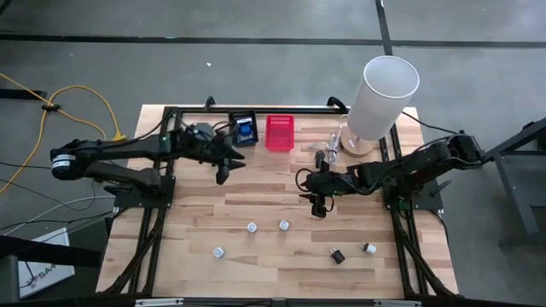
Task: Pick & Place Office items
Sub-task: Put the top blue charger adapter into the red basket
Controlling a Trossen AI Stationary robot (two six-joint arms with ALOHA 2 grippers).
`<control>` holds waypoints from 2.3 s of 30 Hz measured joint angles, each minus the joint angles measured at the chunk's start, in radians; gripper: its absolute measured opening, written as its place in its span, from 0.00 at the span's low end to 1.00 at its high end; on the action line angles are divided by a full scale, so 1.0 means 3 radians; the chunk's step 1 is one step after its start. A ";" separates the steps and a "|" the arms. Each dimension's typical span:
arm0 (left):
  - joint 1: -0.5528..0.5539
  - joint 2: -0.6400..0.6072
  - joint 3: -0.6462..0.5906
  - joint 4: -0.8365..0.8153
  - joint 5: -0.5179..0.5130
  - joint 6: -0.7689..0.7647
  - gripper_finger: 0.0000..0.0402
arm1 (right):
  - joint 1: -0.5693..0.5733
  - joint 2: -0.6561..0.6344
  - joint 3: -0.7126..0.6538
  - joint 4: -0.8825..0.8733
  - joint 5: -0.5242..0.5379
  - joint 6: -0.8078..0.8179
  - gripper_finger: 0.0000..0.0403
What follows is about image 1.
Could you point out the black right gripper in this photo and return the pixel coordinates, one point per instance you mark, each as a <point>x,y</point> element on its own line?
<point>330,185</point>

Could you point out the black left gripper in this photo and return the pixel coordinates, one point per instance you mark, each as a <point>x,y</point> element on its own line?
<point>209,147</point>

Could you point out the blue display box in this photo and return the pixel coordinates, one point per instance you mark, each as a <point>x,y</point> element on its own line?
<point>246,139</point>
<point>244,129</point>

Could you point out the purple and white charger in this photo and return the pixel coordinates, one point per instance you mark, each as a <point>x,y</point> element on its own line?
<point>284,225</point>

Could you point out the glossy black charger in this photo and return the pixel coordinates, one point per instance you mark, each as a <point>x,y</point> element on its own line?
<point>338,256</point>

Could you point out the black and white charger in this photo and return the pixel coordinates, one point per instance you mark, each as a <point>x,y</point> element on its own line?
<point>370,249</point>

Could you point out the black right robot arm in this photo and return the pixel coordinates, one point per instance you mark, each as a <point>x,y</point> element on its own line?
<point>409,168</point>

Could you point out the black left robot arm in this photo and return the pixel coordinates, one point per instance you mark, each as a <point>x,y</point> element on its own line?
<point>128,147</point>

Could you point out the black plastic basket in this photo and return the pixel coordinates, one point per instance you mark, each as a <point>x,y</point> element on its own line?
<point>234,128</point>

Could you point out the red plastic basket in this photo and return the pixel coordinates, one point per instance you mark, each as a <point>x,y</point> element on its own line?
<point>279,134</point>

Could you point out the white shade wooden table lamp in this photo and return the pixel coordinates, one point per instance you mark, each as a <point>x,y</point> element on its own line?
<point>384,98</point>

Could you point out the black metal stand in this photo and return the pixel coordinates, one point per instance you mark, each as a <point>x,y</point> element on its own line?
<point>512,183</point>

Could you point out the black stand leg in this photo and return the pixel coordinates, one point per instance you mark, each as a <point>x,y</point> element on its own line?
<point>51,252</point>

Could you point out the white printed board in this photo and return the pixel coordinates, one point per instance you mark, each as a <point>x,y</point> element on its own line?
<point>47,264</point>

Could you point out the black flat floor bar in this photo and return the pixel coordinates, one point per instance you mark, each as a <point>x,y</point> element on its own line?
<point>21,94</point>

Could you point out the black aluminium table frame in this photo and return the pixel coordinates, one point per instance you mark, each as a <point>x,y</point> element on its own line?
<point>298,110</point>

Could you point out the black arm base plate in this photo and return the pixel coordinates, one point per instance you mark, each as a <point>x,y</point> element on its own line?
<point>426,200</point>
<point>128,198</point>

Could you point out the silver aluminium bracket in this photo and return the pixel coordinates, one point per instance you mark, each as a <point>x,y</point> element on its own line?
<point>158,302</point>
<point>396,303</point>

